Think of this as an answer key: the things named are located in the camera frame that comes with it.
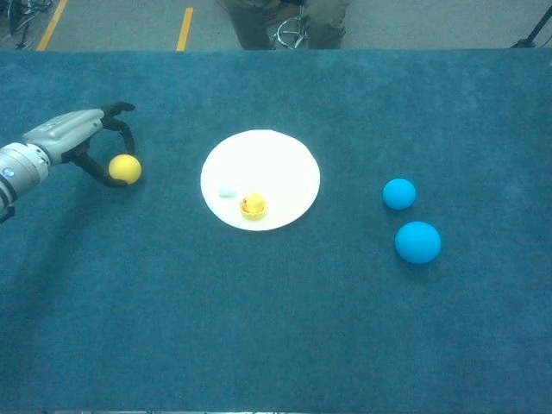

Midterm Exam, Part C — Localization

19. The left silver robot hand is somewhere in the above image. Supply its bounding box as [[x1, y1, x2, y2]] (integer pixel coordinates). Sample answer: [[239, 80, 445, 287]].
[[22, 101, 138, 189]]

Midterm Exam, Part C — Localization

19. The big yellow ball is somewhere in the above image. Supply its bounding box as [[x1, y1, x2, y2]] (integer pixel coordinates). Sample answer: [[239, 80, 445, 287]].
[[107, 154, 142, 185]]

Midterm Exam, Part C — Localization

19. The small yellow orange toy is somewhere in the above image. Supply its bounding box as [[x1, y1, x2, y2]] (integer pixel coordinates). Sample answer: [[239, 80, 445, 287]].
[[243, 193, 266, 215]]

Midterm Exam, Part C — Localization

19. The yellow fluted cup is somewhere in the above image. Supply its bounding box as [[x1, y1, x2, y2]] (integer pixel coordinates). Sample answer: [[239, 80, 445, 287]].
[[239, 196, 268, 222]]

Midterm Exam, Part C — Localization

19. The small blue ball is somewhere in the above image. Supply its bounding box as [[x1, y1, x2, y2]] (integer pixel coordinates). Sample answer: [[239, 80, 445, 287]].
[[381, 178, 417, 211]]

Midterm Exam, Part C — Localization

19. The big blue ball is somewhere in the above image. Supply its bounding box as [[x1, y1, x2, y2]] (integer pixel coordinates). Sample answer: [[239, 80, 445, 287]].
[[394, 221, 442, 265]]

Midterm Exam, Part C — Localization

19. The white round plate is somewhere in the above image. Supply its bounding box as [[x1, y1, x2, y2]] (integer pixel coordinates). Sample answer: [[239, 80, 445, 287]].
[[200, 128, 322, 233]]

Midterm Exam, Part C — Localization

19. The teal table cloth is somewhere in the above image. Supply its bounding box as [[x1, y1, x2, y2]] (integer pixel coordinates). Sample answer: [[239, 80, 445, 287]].
[[0, 49, 552, 413]]

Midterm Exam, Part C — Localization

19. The person in olive trousers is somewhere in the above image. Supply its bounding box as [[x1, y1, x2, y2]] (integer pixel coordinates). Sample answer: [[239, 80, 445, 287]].
[[223, 0, 348, 51]]

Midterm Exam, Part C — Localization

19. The chrome stool base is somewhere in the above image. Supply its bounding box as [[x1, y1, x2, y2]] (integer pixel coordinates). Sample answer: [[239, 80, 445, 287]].
[[274, 16, 310, 49]]

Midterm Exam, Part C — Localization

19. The black tripod stand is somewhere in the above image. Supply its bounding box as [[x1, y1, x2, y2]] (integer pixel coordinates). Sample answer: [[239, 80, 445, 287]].
[[511, 3, 552, 49]]

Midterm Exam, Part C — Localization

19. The dark metal wheeled frame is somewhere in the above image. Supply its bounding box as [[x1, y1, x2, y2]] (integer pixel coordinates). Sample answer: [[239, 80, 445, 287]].
[[0, 0, 55, 49]]

